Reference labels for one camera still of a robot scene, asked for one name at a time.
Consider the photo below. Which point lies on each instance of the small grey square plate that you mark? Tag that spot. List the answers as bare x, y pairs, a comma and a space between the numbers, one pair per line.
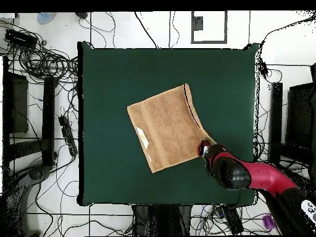
197, 23

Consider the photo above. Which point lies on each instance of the person's right foot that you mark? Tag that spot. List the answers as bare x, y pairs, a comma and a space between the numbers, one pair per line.
46, 17

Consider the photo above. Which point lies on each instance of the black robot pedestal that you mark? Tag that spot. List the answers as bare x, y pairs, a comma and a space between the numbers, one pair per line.
160, 219

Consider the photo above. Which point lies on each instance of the small purple object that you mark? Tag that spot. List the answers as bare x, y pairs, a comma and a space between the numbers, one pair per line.
267, 221

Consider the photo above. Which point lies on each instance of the dark green tablecloth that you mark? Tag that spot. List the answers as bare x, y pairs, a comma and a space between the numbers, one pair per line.
111, 74

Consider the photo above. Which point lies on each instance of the tan terry towel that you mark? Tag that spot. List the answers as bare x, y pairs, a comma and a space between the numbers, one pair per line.
167, 128

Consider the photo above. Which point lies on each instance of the small dark object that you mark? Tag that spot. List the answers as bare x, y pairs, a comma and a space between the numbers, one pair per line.
81, 14

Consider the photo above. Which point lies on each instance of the black frame stand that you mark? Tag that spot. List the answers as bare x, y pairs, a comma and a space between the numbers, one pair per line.
48, 118
276, 123

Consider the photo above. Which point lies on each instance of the grey stand base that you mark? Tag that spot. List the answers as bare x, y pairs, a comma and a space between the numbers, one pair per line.
37, 172

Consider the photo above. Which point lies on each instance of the black plug adapter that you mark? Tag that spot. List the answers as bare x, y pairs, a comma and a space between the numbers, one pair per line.
264, 69

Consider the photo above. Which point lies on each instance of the black power strip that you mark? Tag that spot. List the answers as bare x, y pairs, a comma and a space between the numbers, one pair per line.
68, 134

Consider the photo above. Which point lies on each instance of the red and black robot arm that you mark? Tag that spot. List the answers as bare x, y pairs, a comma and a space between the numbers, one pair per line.
266, 175

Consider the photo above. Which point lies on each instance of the grey rectangular floor frame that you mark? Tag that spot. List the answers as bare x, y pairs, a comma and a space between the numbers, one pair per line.
209, 42

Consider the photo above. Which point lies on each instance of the black rectangular box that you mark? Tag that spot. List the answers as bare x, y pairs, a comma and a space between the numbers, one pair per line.
19, 38

